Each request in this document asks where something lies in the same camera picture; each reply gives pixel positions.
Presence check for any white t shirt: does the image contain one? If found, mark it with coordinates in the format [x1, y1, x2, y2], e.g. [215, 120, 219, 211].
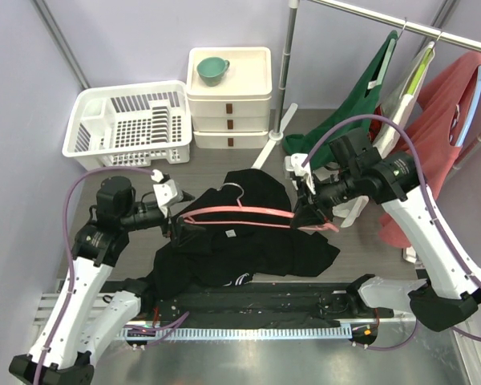
[333, 47, 427, 228]

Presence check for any black t shirt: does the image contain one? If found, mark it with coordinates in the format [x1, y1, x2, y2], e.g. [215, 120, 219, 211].
[145, 168, 340, 299]

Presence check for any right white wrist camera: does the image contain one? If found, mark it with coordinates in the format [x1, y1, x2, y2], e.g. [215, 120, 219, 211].
[284, 153, 316, 203]

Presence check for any purple cable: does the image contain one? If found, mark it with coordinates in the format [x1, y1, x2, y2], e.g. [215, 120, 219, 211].
[31, 167, 192, 385]
[302, 114, 481, 352]

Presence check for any metal clothes rack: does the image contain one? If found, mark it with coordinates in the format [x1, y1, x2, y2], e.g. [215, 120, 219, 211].
[253, 1, 481, 169]

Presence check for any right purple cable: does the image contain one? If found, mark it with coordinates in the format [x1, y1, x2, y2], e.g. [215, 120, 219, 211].
[302, 114, 481, 352]

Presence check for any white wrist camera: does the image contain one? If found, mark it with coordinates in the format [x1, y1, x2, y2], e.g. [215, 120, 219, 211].
[284, 153, 316, 203]
[151, 169, 195, 218]

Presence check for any light blue hanger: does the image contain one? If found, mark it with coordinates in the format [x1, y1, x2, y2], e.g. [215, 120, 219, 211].
[450, 66, 481, 147]

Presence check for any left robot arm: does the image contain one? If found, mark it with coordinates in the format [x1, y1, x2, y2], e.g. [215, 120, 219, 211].
[9, 170, 194, 384]

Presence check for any white plastic basket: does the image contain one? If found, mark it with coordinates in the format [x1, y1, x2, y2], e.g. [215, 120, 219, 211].
[62, 80, 192, 171]

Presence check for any white cable duct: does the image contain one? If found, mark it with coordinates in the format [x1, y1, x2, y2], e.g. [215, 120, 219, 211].
[119, 325, 353, 342]

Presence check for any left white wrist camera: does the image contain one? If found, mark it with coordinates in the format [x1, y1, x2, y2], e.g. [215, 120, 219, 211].
[151, 169, 195, 218]

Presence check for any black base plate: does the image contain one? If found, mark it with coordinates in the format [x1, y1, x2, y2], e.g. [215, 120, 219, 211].
[99, 279, 398, 328]

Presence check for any white drawer unit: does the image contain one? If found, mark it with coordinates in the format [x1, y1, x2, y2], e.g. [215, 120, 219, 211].
[186, 47, 273, 150]

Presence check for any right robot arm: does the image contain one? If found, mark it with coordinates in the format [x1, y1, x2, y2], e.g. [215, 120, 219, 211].
[284, 128, 481, 332]

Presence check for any pink hanger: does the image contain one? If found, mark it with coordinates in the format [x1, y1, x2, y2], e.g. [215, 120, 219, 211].
[178, 195, 339, 233]

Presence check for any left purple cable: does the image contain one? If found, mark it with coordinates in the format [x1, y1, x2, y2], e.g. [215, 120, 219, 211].
[31, 167, 192, 385]

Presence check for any green t shirt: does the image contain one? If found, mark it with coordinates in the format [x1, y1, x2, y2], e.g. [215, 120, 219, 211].
[282, 30, 395, 155]

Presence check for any lime green hanger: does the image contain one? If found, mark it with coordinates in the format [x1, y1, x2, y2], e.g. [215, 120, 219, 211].
[406, 39, 438, 95]

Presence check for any salmon pink t shirt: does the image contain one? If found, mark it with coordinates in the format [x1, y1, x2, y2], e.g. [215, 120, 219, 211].
[378, 50, 481, 248]

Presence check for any green cup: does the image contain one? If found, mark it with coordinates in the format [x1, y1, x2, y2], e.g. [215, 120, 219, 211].
[196, 57, 230, 87]

